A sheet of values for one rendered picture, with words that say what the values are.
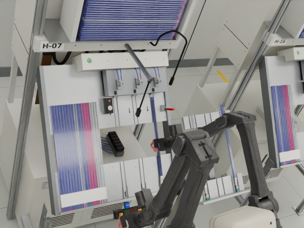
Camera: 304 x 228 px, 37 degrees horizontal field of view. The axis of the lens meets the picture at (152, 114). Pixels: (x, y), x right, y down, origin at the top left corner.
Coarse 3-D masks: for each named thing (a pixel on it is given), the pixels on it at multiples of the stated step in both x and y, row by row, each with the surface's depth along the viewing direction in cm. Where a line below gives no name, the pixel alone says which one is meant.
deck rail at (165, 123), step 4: (164, 68) 250; (164, 72) 250; (164, 92) 250; (164, 96) 250; (168, 100) 250; (168, 104) 250; (168, 112) 250; (168, 116) 250; (168, 120) 250; (164, 124) 253; (168, 124) 250; (164, 128) 254; (168, 128) 250; (164, 132) 254; (168, 132) 250; (164, 136) 254; (168, 136) 251; (168, 152) 252; (172, 152) 250; (172, 156) 250
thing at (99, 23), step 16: (96, 0) 199; (112, 0) 202; (128, 0) 206; (144, 0) 210; (160, 0) 214; (176, 0) 219; (96, 16) 204; (112, 16) 208; (128, 16) 212; (144, 16) 217; (160, 16) 221; (176, 16) 226; (80, 32) 209; (96, 32) 210; (112, 32) 215; (128, 32) 219; (144, 32) 224; (160, 32) 228
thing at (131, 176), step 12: (156, 156) 246; (168, 156) 250; (108, 168) 231; (120, 168) 235; (132, 168) 238; (144, 168) 242; (156, 168) 245; (168, 168) 249; (108, 180) 231; (120, 180) 234; (132, 180) 238; (144, 180) 241; (156, 180) 245; (108, 192) 231; (120, 192) 234; (132, 192) 237; (60, 204) 218
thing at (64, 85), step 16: (48, 80) 218; (64, 80) 222; (80, 80) 226; (96, 80) 231; (48, 96) 218; (64, 96) 222; (80, 96) 226; (96, 96) 230; (112, 96) 235; (128, 96) 239; (160, 96) 249; (48, 112) 217; (128, 112) 239; (144, 112) 244; (160, 112) 249
